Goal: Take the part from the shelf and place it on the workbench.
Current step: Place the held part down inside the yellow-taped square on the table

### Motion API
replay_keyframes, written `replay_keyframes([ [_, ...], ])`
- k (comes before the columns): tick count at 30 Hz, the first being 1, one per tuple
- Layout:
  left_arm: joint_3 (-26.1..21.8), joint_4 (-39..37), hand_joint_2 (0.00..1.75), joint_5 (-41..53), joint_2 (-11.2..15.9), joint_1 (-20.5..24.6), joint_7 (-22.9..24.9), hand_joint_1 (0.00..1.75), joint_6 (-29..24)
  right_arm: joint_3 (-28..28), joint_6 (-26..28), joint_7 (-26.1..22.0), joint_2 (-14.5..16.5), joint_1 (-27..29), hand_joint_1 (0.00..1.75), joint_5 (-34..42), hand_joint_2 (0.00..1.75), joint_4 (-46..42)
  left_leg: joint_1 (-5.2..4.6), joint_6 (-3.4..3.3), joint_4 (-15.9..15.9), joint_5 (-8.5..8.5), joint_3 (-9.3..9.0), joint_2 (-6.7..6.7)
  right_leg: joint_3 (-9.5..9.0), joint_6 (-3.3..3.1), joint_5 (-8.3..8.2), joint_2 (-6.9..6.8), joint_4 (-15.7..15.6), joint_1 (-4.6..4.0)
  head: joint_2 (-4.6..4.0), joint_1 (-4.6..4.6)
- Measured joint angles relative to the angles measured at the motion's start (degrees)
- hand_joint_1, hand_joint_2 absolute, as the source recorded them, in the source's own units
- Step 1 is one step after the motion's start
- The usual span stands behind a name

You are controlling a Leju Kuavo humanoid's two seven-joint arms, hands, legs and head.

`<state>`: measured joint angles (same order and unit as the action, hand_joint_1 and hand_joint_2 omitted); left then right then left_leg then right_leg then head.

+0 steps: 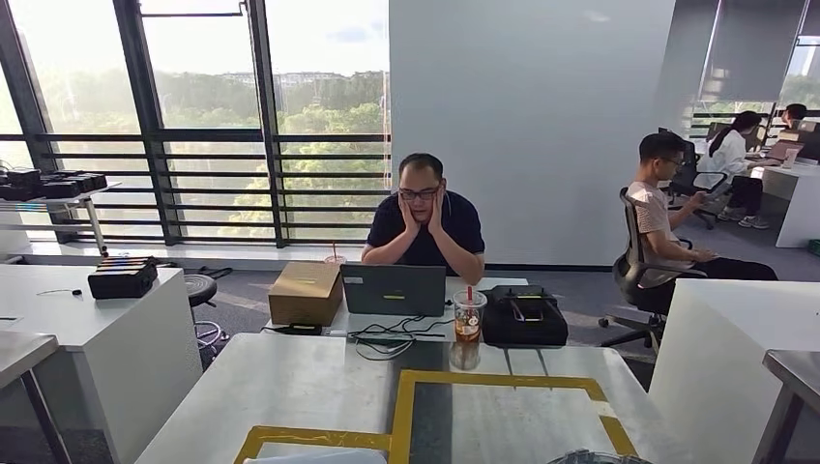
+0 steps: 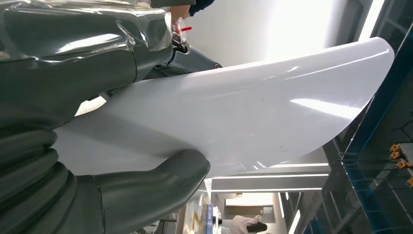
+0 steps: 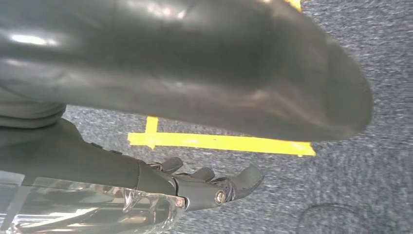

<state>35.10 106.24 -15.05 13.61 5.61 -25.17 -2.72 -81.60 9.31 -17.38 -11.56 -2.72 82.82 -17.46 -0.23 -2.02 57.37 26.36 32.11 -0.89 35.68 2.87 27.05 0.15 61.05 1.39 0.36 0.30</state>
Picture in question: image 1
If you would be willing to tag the white desk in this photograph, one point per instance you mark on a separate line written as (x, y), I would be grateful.
(801, 211)

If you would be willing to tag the black battery case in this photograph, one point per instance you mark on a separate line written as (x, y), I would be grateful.
(19, 186)
(90, 181)
(59, 190)

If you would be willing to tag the closed cardboard box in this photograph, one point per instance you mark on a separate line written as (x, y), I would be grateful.
(304, 294)

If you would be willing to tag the plastic drink cup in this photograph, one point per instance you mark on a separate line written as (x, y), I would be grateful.
(334, 260)
(469, 320)

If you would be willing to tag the black window railing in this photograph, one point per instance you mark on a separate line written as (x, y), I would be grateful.
(211, 136)

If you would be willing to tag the black round stool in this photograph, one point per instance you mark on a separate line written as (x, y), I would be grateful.
(200, 288)

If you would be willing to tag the steel rack table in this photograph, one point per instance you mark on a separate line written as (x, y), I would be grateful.
(96, 192)

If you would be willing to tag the person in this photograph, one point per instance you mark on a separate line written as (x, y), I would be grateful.
(448, 230)
(794, 114)
(650, 218)
(727, 153)

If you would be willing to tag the black office chair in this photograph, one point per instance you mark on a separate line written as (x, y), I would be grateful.
(631, 269)
(685, 173)

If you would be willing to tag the grey roller blind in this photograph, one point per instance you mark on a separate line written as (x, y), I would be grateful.
(749, 51)

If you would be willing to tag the black carry bag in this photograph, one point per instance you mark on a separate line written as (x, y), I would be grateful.
(525, 326)

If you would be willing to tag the white cup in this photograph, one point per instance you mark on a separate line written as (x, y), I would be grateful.
(791, 158)

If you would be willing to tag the silver wheel hubcap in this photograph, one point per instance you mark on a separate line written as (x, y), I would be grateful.
(596, 458)

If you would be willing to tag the white plastic part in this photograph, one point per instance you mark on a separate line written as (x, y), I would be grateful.
(320, 458)

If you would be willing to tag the pink laptop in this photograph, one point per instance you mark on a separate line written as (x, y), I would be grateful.
(783, 150)

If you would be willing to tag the dark grey laptop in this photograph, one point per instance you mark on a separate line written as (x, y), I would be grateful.
(394, 291)

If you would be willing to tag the black power adapter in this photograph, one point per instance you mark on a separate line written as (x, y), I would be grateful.
(298, 329)

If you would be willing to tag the black equipment case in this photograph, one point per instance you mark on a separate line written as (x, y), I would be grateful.
(122, 285)

